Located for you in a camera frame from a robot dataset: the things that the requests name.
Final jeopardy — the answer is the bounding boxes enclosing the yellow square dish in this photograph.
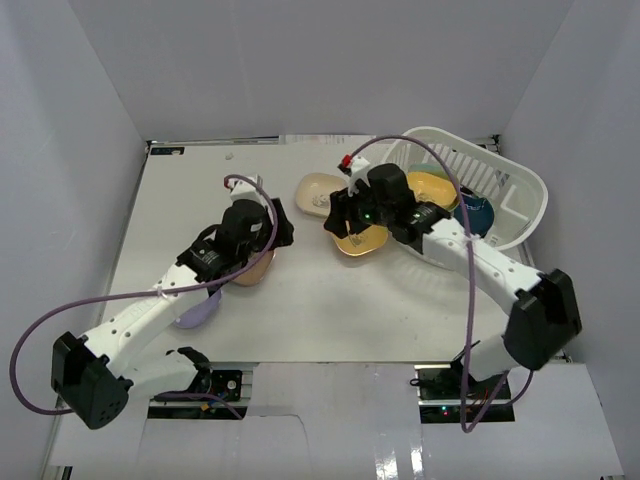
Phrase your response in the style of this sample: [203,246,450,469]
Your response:
[407,171,458,210]
[329,226,389,257]

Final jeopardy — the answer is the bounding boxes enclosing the brown square panda dish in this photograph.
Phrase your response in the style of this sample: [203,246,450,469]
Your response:
[232,251,275,287]

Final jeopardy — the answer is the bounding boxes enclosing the black label sticker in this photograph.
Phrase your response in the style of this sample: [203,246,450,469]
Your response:
[149,147,185,156]

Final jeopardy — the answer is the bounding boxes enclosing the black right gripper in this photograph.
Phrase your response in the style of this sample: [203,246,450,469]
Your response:
[324,178,394,240]

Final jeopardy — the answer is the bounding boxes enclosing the white plastic dish bin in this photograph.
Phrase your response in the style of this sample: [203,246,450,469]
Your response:
[381,127,548,251]

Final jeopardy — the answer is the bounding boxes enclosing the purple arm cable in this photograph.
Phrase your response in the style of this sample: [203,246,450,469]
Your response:
[344,134,535,434]
[8,173,279,420]

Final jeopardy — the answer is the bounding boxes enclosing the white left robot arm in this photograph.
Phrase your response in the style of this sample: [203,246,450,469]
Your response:
[51,198,294,430]

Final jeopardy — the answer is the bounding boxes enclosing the cream square panda dish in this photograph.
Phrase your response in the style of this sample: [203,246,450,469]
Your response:
[295,173,347,218]

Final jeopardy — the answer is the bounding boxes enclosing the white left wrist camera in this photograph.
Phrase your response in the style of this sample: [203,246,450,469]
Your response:
[224,179,263,204]

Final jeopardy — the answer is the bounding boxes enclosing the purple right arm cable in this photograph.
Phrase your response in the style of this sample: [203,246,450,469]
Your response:
[344,134,535,434]

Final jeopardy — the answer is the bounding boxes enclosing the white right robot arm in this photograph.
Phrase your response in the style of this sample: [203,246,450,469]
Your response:
[324,157,582,399]

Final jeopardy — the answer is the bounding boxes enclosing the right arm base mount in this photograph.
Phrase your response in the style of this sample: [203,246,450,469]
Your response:
[407,364,516,424]

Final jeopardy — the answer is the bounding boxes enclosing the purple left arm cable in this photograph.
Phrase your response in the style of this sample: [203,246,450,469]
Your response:
[8,173,279,420]

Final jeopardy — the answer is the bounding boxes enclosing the papers at table back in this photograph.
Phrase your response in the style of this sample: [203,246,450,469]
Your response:
[278,134,374,148]

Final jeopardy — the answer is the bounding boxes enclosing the teal rectangular divided plate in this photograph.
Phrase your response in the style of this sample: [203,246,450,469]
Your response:
[408,163,450,180]

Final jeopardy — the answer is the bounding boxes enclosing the purple square panda dish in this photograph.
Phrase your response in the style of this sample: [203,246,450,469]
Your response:
[173,290,222,330]

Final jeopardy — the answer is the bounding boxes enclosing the green square panda dish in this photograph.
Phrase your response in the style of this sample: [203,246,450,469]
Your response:
[433,181,459,211]

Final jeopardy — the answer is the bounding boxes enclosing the dark blue leaf plate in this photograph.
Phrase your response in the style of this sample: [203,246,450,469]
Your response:
[461,186,495,238]

